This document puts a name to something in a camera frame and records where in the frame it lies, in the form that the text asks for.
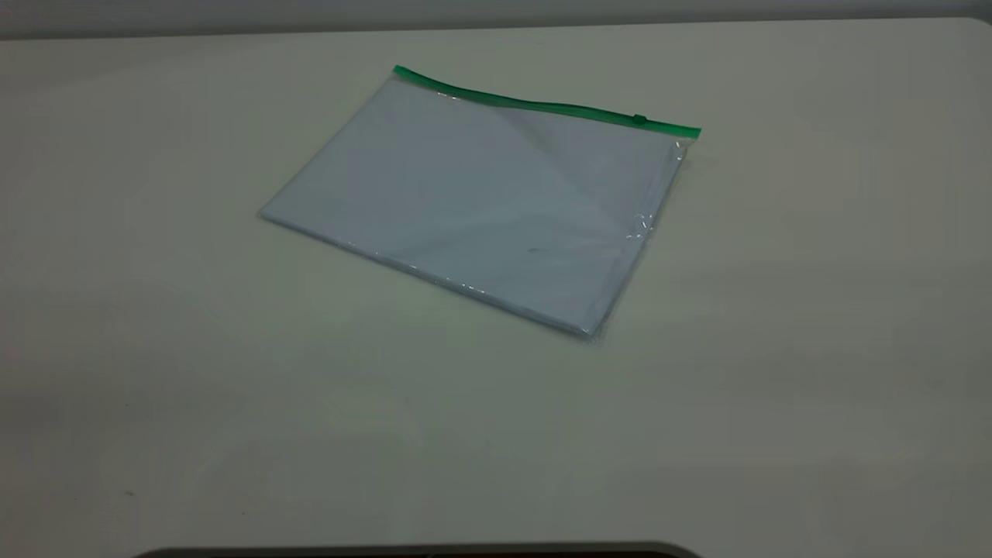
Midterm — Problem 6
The clear plastic bag green zip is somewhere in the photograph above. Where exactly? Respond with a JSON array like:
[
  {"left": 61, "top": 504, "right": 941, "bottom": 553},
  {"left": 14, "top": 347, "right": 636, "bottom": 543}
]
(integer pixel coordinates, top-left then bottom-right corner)
[{"left": 258, "top": 64, "right": 702, "bottom": 343}]

